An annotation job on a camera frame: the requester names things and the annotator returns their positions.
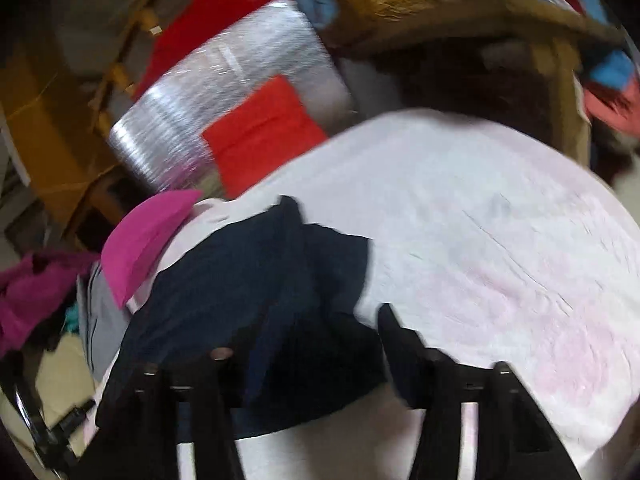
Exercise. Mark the white pink bedspread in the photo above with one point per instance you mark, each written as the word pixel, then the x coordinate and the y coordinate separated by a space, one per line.
pixel 475 220

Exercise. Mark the teal cloth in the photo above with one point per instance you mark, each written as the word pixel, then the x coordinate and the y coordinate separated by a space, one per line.
pixel 72 320

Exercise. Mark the blue folded cloth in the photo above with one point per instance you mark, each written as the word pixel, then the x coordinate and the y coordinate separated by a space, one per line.
pixel 612 70

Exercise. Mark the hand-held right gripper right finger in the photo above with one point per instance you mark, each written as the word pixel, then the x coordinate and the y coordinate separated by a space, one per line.
pixel 400 355

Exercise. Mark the wooden chair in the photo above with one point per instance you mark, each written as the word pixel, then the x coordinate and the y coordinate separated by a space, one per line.
pixel 125 70

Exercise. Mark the wooden table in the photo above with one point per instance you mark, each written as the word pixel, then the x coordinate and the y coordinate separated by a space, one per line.
pixel 450 25

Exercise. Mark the coral cloth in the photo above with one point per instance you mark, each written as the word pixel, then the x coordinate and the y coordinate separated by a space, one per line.
pixel 612 110

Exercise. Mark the red folded cloth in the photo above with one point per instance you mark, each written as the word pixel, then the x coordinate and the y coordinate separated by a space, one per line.
pixel 260 135

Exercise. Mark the navy blue garment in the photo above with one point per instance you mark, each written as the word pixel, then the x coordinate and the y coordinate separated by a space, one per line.
pixel 210 285

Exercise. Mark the grey folded cloth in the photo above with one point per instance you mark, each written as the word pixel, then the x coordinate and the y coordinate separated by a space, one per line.
pixel 102 320

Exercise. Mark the silver foil mat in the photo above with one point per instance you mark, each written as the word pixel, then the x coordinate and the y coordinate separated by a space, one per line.
pixel 210 75

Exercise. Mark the magenta folded cloth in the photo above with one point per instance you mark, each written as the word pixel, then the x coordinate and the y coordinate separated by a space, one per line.
pixel 145 245

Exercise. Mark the black metal frame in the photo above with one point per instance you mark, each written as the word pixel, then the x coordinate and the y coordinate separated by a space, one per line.
pixel 50 435

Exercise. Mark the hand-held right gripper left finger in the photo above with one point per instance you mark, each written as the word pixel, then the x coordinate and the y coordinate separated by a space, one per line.
pixel 200 410

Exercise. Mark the red cloth on chair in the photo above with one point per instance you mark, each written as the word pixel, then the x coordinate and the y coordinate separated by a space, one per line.
pixel 200 20

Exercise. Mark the purple crumpled garment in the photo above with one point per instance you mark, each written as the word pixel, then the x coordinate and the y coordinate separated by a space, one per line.
pixel 30 295

